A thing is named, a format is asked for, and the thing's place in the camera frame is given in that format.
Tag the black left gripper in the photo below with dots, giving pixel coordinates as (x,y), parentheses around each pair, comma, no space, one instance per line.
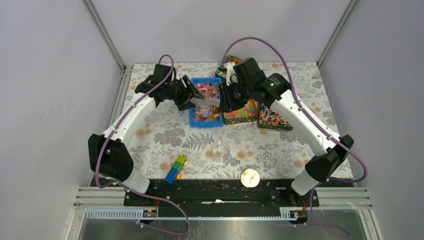
(187,92)

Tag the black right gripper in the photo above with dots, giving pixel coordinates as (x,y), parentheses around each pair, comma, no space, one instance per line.
(226,102)

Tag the blue plastic bin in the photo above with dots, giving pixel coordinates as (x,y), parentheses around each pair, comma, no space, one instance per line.
(206,113)

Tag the clear glass jar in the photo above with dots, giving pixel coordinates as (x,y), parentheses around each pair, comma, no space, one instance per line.
(220,150)

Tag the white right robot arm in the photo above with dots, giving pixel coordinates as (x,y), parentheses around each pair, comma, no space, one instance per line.
(329,148)

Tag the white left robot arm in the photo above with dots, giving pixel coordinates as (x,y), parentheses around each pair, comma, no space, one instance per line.
(108,153)

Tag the dark tin with pastel candies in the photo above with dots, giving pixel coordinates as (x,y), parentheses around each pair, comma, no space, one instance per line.
(221,71)

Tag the gold tin with gummy candies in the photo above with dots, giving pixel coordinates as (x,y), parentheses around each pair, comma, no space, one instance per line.
(248,113)

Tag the gold tin with lollipops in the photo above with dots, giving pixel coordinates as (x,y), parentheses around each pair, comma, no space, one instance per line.
(269,120)

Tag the floral patterned table mat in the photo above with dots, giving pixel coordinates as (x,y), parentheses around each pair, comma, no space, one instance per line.
(166,133)

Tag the colourful toy brick stack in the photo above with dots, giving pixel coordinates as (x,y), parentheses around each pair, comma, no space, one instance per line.
(174,172)

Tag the gold round jar lid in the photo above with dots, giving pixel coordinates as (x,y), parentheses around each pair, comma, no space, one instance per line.
(250,178)

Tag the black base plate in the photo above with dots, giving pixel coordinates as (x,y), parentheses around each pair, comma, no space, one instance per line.
(269,192)

